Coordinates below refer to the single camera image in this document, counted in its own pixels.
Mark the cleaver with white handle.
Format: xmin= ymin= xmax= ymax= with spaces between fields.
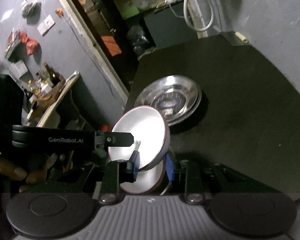
xmin=219 ymin=30 xmax=248 ymax=46

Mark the dark wooden door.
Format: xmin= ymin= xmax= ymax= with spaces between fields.
xmin=65 ymin=0 xmax=140 ymax=63

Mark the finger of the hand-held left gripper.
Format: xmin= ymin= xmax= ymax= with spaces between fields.
xmin=95 ymin=131 xmax=142 ymax=160

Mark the green box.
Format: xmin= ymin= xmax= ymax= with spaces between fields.
xmin=122 ymin=6 xmax=139 ymax=20

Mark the white door frame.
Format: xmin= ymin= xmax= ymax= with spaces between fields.
xmin=46 ymin=0 xmax=129 ymax=108

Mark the colourful packet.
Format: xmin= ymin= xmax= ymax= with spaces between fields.
xmin=5 ymin=30 xmax=23 ymax=60

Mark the white carton box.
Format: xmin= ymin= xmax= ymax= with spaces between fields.
xmin=10 ymin=61 xmax=28 ymax=77

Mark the white hose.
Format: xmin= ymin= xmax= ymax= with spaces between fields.
xmin=184 ymin=0 xmax=214 ymax=32

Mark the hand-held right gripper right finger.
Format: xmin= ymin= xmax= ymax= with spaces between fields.
xmin=166 ymin=154 xmax=268 ymax=203

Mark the white squeeze tube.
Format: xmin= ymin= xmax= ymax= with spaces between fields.
xmin=65 ymin=70 xmax=80 ymax=82

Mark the grey cabinet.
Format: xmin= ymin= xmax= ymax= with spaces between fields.
xmin=144 ymin=1 xmax=198 ymax=49

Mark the dark glass bottle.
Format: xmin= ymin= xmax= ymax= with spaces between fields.
xmin=44 ymin=62 xmax=62 ymax=85

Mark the cream kitchen counter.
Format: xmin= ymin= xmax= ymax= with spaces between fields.
xmin=27 ymin=71 xmax=80 ymax=130

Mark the hanging grey bag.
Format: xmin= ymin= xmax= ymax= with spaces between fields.
xmin=22 ymin=1 xmax=42 ymax=18

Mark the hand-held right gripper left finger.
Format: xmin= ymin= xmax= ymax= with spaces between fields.
xmin=57 ymin=151 xmax=141 ymax=203

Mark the black plastic bag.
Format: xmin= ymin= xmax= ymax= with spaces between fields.
xmin=127 ymin=25 xmax=156 ymax=57

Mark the white ceramic bowl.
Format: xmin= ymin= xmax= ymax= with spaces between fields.
xmin=119 ymin=159 xmax=167 ymax=195
xmin=108 ymin=106 xmax=171 ymax=173

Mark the person's left hand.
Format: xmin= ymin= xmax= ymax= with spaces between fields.
xmin=0 ymin=152 xmax=57 ymax=193

